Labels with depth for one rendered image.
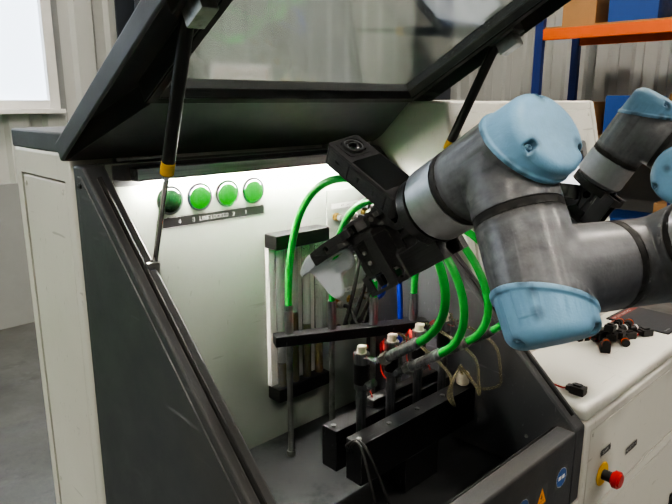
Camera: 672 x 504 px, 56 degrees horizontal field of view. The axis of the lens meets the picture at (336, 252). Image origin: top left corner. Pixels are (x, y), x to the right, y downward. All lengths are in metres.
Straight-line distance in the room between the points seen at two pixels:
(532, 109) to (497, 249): 0.11
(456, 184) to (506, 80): 7.79
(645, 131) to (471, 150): 0.55
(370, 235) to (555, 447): 0.70
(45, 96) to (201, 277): 3.81
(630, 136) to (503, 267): 0.58
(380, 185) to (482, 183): 0.15
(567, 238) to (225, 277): 0.84
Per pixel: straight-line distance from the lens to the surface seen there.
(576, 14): 6.70
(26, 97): 4.88
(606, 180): 1.06
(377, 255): 0.64
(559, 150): 0.51
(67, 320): 1.25
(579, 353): 1.58
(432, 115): 1.39
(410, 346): 1.02
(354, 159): 0.66
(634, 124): 1.05
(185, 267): 1.18
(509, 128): 0.50
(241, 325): 1.29
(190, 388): 0.89
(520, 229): 0.49
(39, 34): 4.94
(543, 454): 1.21
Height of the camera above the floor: 1.55
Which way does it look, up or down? 14 degrees down
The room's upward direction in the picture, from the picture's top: straight up
